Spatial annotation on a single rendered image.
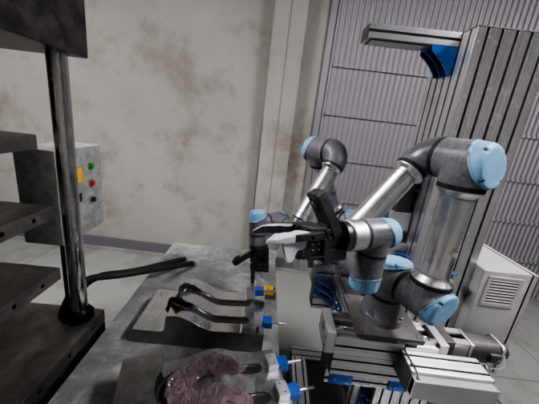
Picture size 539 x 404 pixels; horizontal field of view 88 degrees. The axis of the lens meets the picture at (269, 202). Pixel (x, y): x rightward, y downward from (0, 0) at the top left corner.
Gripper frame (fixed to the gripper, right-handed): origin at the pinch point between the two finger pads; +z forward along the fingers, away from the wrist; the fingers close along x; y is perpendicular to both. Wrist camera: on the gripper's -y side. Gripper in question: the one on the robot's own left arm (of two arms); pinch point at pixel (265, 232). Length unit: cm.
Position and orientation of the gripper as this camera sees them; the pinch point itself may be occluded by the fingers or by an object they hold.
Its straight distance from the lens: 55.8
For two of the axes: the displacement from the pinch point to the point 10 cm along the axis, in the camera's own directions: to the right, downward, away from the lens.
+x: -4.1, -1.6, 9.0
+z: -9.1, 0.2, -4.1
